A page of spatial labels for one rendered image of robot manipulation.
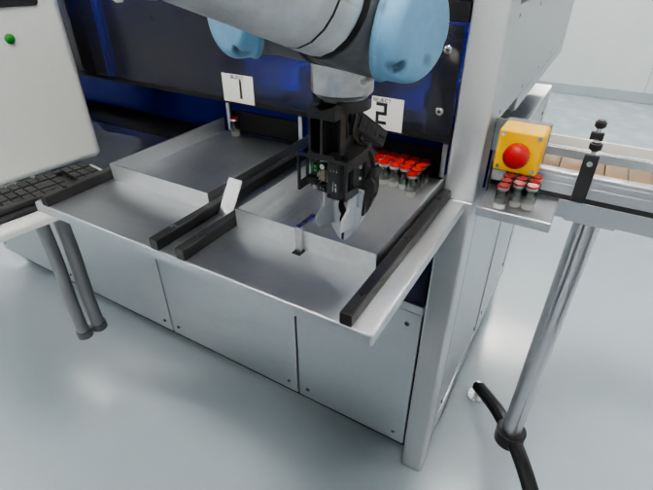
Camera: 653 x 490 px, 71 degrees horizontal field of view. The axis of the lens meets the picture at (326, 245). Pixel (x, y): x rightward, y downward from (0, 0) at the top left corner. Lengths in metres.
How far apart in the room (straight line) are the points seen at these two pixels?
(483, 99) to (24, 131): 1.03
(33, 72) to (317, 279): 0.89
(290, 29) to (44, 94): 1.05
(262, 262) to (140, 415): 1.08
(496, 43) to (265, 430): 1.25
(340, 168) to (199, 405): 1.24
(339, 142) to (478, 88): 0.33
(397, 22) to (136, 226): 0.61
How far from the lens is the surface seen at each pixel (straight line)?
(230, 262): 0.70
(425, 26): 0.36
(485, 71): 0.81
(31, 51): 1.31
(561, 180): 0.96
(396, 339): 1.15
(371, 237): 0.75
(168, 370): 1.80
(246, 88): 1.05
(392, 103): 0.87
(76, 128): 1.36
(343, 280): 0.66
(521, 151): 0.80
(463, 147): 0.85
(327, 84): 0.54
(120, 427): 1.69
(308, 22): 0.32
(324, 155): 0.55
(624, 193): 0.96
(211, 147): 1.13
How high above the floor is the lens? 1.28
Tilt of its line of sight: 33 degrees down
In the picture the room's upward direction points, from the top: straight up
